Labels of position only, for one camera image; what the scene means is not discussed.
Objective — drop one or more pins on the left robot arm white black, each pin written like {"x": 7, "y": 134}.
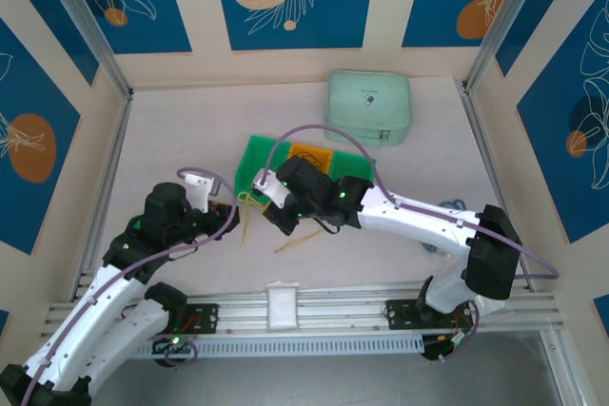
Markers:
{"x": 95, "y": 320}

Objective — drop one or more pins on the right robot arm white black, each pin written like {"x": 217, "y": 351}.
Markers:
{"x": 418, "y": 220}

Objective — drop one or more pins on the green round cap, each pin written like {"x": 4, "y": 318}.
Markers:
{"x": 137, "y": 225}

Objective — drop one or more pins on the green plastic bin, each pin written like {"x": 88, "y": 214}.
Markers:
{"x": 254, "y": 159}
{"x": 349, "y": 163}

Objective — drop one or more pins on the orange plastic bin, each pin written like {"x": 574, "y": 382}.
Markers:
{"x": 314, "y": 149}

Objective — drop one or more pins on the mint green zip pouch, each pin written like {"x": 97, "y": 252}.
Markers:
{"x": 366, "y": 102}

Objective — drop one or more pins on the small electronics board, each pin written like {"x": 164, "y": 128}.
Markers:
{"x": 173, "y": 346}
{"x": 447, "y": 346}

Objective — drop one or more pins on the clear plastic bag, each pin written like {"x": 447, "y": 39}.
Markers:
{"x": 492, "y": 307}

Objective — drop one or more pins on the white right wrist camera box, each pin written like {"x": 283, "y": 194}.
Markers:
{"x": 270, "y": 187}

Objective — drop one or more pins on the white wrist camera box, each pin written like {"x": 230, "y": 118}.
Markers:
{"x": 270, "y": 187}
{"x": 200, "y": 189}

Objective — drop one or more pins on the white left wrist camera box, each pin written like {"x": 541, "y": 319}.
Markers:
{"x": 200, "y": 189}

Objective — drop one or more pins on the aluminium side rail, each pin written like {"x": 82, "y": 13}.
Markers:
{"x": 107, "y": 178}
{"x": 485, "y": 149}

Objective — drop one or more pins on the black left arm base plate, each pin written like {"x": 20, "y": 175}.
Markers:
{"x": 204, "y": 318}

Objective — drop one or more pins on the aluminium mounting rail frame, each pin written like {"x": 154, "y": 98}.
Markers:
{"x": 333, "y": 308}

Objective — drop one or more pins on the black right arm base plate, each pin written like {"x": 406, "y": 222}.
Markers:
{"x": 399, "y": 313}

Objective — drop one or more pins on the aluminium corner post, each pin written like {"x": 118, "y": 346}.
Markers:
{"x": 85, "y": 21}
{"x": 502, "y": 21}

